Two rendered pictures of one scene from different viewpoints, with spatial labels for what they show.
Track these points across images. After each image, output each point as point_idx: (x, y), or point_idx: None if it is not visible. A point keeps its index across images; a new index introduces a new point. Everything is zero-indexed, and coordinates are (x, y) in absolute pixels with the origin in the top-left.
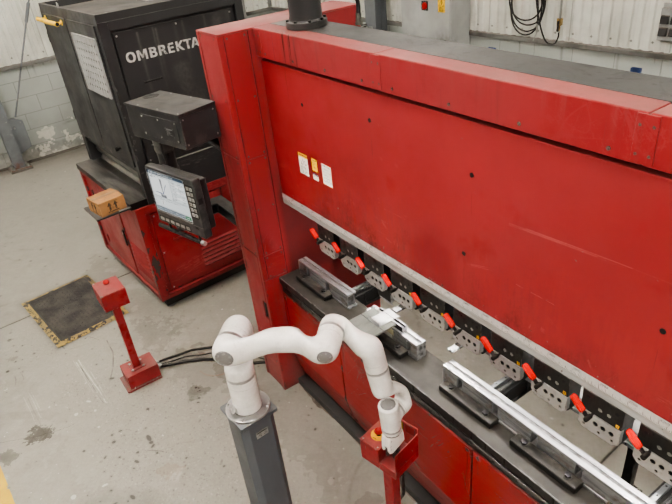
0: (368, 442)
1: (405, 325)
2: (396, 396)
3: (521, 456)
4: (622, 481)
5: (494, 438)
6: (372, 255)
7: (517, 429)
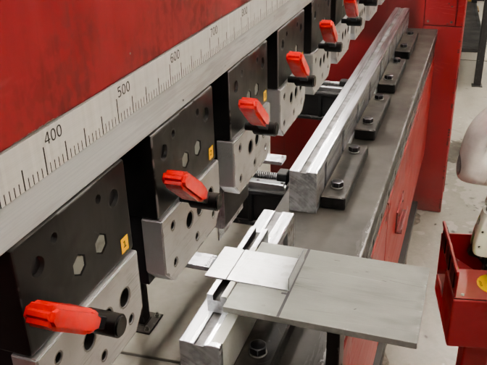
0: None
1: (254, 227)
2: (485, 151)
3: (381, 132)
4: (362, 61)
5: (378, 150)
6: (246, 46)
7: (351, 127)
